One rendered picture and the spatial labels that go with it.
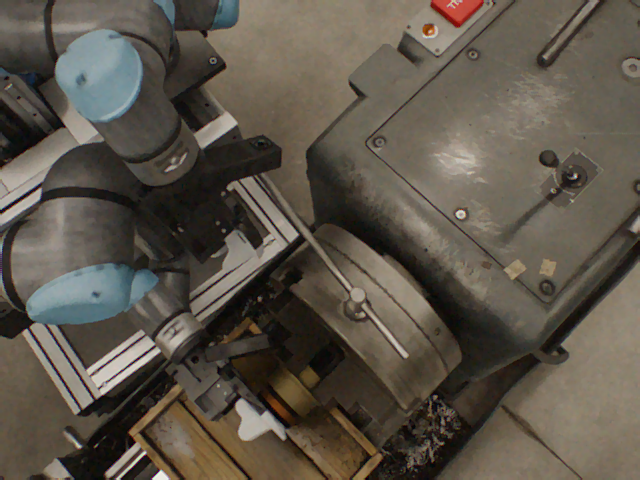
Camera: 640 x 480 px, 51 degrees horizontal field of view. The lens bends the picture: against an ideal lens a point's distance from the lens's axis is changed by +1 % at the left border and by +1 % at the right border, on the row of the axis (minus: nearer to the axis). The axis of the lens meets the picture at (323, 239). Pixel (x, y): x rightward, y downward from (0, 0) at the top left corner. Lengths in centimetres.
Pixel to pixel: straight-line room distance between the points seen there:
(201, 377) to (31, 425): 134
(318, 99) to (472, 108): 147
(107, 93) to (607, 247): 69
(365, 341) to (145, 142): 43
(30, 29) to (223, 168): 24
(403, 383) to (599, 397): 138
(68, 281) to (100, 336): 129
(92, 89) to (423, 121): 54
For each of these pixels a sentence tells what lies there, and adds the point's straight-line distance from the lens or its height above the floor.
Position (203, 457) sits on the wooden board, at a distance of 131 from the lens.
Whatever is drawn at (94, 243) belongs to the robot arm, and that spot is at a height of 142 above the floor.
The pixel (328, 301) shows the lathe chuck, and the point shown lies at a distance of 95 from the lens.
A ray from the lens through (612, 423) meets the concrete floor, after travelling 231.
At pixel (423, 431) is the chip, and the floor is 56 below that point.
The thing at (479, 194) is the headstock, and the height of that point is 125.
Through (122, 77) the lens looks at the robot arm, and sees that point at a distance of 64.
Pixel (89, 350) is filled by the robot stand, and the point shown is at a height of 21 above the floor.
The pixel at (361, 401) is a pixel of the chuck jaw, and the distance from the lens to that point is 104.
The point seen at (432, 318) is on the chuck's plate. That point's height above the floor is 121.
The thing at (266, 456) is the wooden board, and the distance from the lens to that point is 129.
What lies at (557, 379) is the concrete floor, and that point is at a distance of 227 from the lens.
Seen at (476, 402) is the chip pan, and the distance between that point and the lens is 166.
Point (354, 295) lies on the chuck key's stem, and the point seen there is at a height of 132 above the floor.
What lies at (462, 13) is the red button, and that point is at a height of 127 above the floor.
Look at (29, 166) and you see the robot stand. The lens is 132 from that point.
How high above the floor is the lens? 216
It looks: 73 degrees down
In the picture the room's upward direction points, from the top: 6 degrees counter-clockwise
